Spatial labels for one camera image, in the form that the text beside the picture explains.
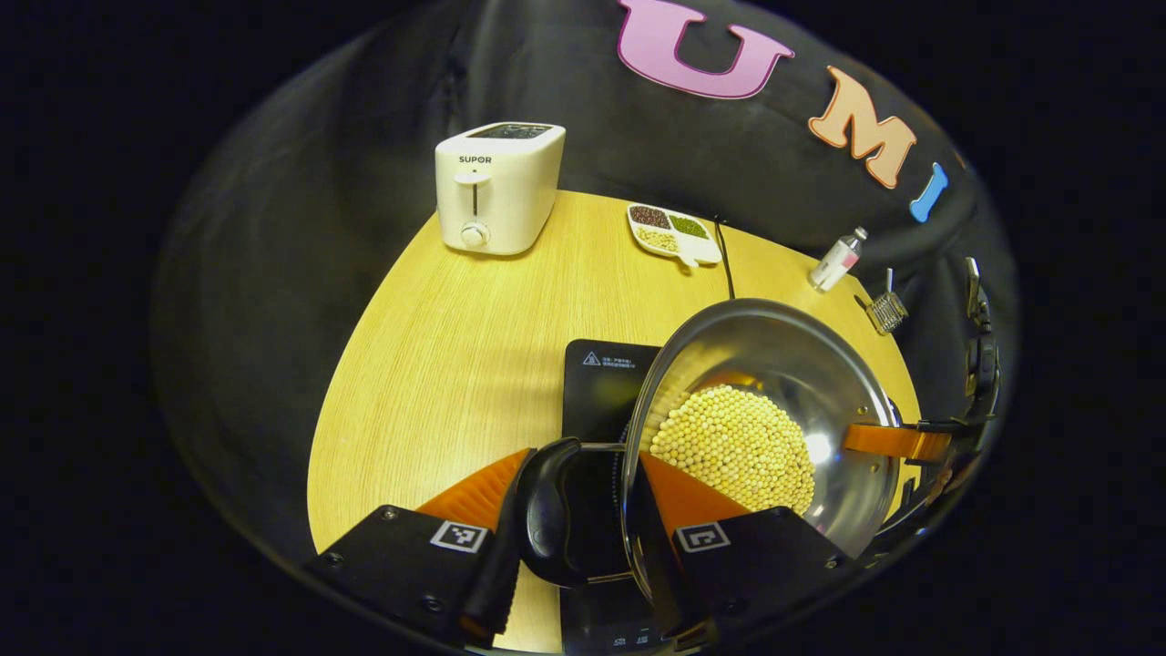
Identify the white toaster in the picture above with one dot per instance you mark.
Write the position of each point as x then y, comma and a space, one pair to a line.
501, 191

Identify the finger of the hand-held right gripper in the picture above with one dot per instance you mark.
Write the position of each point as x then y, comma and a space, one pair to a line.
897, 442
929, 510

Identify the clear glass cup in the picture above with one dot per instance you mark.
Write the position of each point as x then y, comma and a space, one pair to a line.
886, 314

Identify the pile of yellow soybeans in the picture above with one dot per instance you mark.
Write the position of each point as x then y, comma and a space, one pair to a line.
729, 446

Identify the black induction cooktop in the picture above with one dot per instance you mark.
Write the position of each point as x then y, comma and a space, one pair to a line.
601, 383

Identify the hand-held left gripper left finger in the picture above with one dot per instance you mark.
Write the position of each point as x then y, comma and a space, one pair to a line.
492, 592

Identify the small bottle with pink label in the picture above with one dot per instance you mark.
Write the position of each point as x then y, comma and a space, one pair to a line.
836, 261

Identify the white divided dish of beans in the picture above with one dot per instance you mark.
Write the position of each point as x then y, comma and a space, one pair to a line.
674, 235

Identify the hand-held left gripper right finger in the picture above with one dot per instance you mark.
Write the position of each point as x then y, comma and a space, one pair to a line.
656, 565

